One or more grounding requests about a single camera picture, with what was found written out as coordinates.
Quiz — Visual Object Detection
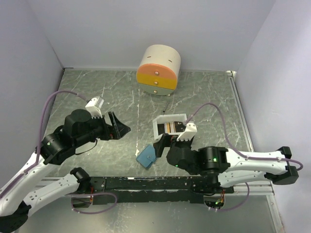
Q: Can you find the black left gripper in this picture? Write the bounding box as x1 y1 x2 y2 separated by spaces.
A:
75 110 131 147

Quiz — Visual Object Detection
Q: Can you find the white card tray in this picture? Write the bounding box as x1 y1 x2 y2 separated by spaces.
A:
153 114 187 140

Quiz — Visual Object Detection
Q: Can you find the blue card holder wallet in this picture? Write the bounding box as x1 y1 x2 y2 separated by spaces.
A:
136 145 156 169

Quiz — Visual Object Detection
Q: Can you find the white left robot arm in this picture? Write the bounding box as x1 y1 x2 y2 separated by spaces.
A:
0 109 131 233

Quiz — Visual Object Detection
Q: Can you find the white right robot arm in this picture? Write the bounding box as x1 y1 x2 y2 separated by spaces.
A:
153 133 299 195

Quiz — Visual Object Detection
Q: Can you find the round three-drawer mini cabinet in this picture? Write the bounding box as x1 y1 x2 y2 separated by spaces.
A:
136 44 181 96

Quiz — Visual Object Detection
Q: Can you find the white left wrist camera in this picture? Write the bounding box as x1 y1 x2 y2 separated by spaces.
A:
85 96 104 118

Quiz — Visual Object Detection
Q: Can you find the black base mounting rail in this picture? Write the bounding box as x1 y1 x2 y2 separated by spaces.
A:
73 176 234 205

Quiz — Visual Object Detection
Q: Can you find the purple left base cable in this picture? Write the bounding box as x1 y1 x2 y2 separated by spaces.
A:
70 191 119 215

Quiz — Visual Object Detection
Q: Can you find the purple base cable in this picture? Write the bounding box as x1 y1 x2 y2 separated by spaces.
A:
70 191 119 215
208 182 251 212

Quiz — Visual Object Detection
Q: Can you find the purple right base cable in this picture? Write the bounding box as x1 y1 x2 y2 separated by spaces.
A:
208 182 251 212

